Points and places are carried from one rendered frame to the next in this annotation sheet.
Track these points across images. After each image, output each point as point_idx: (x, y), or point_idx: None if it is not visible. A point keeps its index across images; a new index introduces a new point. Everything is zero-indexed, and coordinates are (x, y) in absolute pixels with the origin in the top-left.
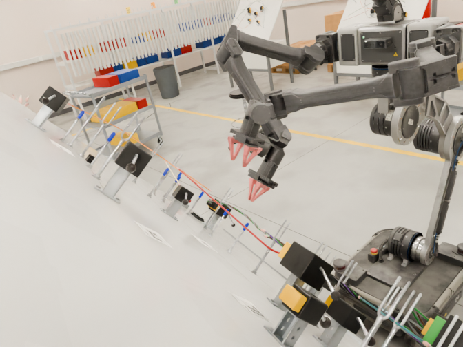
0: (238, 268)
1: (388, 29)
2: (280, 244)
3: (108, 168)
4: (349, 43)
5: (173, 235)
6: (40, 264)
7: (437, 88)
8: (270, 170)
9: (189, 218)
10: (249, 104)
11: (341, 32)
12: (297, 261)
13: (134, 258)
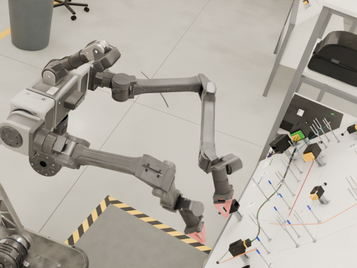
0: (313, 184)
1: (72, 85)
2: (285, 177)
3: (339, 228)
4: (50, 116)
5: (354, 166)
6: None
7: None
8: None
9: (281, 237)
10: (225, 170)
11: (45, 111)
12: (317, 149)
13: None
